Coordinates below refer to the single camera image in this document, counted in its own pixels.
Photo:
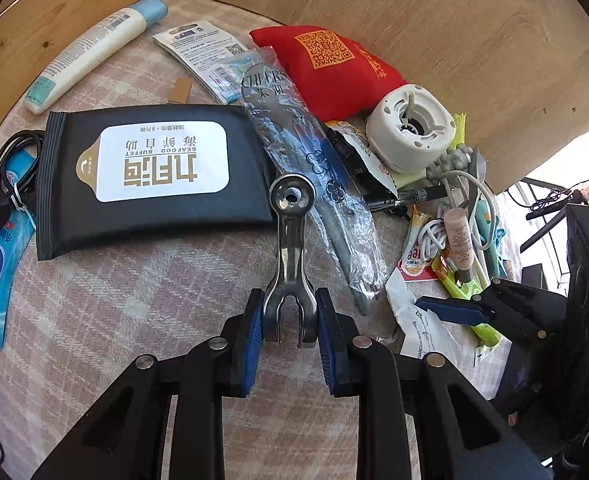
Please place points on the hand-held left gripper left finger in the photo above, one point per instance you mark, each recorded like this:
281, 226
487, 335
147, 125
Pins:
252, 340

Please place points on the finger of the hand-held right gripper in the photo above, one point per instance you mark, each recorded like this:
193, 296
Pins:
529, 375
449, 310

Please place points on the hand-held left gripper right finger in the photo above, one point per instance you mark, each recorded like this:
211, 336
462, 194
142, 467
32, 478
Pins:
332, 350

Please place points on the stainless steel clip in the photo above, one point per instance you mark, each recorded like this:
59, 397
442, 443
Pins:
289, 240

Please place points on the green sachet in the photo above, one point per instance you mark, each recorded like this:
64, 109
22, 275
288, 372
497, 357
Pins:
474, 305

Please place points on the white paper packet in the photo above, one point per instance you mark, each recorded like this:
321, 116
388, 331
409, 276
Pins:
419, 330

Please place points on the orange and white sachet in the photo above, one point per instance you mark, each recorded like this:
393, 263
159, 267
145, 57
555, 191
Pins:
414, 260

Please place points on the pink bottle with grey cap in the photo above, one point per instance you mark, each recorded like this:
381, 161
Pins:
459, 235

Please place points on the black tripod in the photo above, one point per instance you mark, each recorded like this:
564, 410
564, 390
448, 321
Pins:
539, 242

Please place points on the blue clothes peg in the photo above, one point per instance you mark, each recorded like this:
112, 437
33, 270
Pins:
489, 225

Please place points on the grey bead cluster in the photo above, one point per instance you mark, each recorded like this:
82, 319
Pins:
452, 160

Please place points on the white round device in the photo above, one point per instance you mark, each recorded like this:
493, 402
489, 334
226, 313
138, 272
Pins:
409, 130

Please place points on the orange and white snack packet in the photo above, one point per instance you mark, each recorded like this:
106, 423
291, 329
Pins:
359, 140

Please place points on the plastic wrapped grey spoon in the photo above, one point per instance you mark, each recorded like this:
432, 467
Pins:
294, 125

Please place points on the small brown tape piece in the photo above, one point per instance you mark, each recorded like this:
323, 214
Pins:
180, 90

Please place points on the black wet wipe pack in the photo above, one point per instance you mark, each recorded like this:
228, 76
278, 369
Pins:
59, 160

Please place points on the red fabric pouch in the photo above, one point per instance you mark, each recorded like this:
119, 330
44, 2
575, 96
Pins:
334, 70

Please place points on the large wooden board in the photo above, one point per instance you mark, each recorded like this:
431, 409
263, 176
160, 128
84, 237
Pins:
424, 25

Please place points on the white card packet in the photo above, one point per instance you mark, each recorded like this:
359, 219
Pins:
199, 45

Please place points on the white tube with blue cap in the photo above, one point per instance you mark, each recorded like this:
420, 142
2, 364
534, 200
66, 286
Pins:
89, 50

